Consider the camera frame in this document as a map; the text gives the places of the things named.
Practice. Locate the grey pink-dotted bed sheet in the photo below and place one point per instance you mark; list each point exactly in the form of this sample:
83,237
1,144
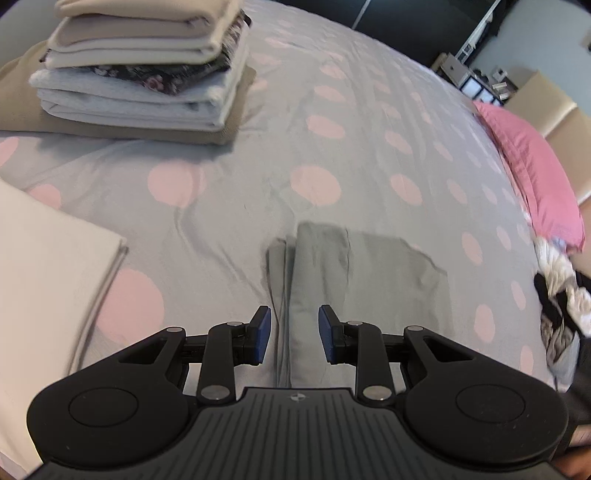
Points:
337,129

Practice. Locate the folded white shirt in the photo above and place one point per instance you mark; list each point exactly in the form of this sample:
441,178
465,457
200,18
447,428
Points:
55,270

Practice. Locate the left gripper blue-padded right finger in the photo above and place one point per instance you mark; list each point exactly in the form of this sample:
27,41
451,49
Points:
361,345

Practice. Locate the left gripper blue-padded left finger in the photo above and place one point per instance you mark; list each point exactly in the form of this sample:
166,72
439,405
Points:
229,345

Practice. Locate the folded light grey towel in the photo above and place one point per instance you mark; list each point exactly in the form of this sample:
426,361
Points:
86,97

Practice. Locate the far white nightstand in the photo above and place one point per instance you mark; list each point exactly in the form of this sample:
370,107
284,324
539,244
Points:
473,84

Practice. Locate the light blue garment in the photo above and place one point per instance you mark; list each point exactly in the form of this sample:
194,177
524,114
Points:
563,364

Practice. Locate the folded beige garment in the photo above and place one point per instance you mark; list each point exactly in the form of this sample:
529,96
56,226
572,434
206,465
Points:
147,18

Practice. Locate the white crumpled garment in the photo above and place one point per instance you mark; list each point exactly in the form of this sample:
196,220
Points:
560,276

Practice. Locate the grey long-sleeve shirt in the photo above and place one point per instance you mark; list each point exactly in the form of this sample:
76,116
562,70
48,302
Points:
363,277

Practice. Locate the black garment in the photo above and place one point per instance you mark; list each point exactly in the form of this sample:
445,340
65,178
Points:
555,315

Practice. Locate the pink pillow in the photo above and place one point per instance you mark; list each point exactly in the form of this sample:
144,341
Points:
539,175

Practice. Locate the cream padded headboard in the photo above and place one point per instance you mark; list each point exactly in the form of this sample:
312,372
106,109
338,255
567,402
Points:
566,127

